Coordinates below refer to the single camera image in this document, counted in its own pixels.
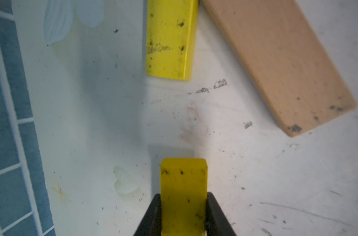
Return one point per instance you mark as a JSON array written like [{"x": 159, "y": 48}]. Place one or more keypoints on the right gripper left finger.
[{"x": 151, "y": 223}]

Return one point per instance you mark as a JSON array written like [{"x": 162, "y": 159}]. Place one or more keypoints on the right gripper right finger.
[{"x": 216, "y": 221}]

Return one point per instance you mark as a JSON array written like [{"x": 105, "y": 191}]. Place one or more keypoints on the yellow block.
[
  {"x": 170, "y": 40},
  {"x": 183, "y": 190}
]

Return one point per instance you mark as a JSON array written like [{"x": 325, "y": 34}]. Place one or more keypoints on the natural wood block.
[{"x": 285, "y": 60}]

